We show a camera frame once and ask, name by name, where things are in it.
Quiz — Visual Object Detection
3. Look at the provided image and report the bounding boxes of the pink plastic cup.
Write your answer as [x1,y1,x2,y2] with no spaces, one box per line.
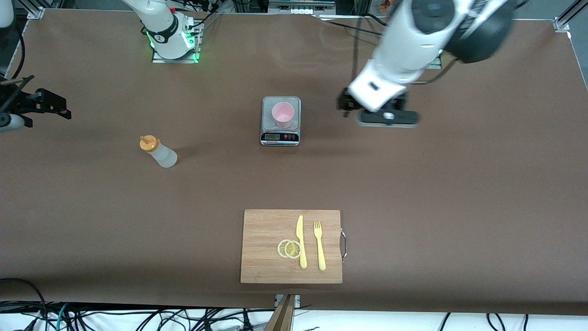
[272,102,295,129]

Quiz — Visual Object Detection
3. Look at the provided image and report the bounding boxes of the clear squeeze bottle orange cap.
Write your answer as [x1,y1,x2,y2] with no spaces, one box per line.
[140,135,178,168]

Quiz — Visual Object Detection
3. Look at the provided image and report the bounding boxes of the silver digital kitchen scale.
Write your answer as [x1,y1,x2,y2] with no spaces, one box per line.
[260,96,302,147]

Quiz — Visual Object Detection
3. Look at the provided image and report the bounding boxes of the white power strip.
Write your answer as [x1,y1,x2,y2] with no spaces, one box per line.
[269,0,336,15]

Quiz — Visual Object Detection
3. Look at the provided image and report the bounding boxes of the brown table cover sheet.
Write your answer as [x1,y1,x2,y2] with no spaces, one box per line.
[0,8,588,317]

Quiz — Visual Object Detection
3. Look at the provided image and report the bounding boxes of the yellow plastic knife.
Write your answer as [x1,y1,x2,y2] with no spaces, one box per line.
[296,215,308,269]

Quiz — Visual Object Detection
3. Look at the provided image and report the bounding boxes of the yellow plastic fork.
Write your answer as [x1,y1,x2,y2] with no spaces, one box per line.
[313,221,327,271]

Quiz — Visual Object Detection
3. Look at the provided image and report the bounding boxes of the wooden cutting board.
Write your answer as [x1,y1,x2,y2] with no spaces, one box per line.
[240,209,344,284]

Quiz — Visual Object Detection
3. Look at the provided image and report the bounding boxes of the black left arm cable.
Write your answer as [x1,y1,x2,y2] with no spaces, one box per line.
[351,18,460,86]

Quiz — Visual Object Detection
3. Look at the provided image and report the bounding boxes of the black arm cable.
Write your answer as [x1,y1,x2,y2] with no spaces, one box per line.
[2,25,24,81]
[351,18,460,86]

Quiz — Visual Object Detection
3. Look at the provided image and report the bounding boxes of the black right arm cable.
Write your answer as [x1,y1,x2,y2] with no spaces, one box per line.
[2,25,24,81]

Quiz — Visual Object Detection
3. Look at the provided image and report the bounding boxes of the black base cable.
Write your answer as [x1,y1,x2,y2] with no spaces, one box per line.
[317,16,386,37]
[184,0,223,35]

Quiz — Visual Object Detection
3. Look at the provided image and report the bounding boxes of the aluminium frame corner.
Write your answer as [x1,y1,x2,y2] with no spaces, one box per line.
[554,0,588,33]
[25,0,45,20]

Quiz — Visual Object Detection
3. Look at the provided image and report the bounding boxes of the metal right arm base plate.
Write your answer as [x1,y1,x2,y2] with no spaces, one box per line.
[152,21,201,64]

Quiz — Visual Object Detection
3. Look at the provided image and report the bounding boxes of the black looped floor cable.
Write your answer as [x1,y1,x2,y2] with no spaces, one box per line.
[0,277,49,331]

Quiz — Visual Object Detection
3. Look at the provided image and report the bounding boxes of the teal floor cable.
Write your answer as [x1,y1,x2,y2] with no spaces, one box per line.
[54,303,70,331]

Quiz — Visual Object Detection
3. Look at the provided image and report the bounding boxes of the wooden post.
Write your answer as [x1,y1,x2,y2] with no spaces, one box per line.
[264,294,295,331]

